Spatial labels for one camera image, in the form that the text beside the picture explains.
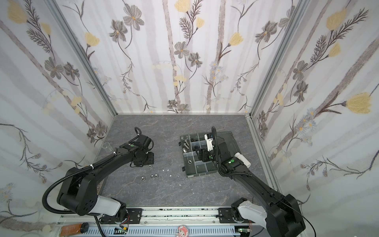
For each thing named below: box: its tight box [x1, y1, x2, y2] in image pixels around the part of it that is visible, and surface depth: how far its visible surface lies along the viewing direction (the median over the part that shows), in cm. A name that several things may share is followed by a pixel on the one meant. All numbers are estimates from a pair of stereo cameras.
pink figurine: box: [175, 224, 190, 237], surface depth 69 cm
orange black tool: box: [59, 222, 90, 237], surface depth 69 cm
